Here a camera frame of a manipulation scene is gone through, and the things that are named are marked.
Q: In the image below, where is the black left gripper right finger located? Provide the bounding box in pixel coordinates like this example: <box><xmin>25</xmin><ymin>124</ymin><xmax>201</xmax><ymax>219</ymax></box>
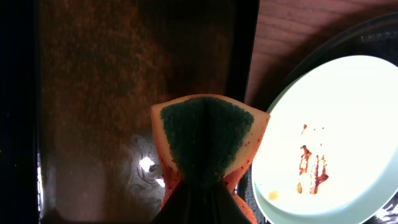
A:
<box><xmin>198</xmin><ymin>182</ymin><xmax>251</xmax><ymax>224</ymax></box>

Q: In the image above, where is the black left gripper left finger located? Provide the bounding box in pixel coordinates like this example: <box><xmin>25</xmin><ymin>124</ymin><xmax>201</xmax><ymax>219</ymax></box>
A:
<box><xmin>150</xmin><ymin>182</ymin><xmax>198</xmax><ymax>224</ymax></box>

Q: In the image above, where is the black round tray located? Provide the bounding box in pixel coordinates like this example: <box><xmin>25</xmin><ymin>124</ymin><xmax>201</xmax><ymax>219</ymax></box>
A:
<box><xmin>238</xmin><ymin>11</ymin><xmax>397</xmax><ymax>224</ymax></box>

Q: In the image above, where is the orange green scrubbing sponge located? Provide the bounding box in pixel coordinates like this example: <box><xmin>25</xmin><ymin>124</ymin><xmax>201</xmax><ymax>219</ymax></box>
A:
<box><xmin>151</xmin><ymin>94</ymin><xmax>270</xmax><ymax>223</ymax></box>

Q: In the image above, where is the mint plate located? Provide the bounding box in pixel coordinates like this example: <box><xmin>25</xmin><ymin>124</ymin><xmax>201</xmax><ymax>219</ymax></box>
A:
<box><xmin>251</xmin><ymin>55</ymin><xmax>397</xmax><ymax>223</ymax></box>

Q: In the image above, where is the black rectangular tray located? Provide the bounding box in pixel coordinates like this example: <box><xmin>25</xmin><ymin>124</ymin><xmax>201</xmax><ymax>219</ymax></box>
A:
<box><xmin>1</xmin><ymin>0</ymin><xmax>259</xmax><ymax>223</ymax></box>

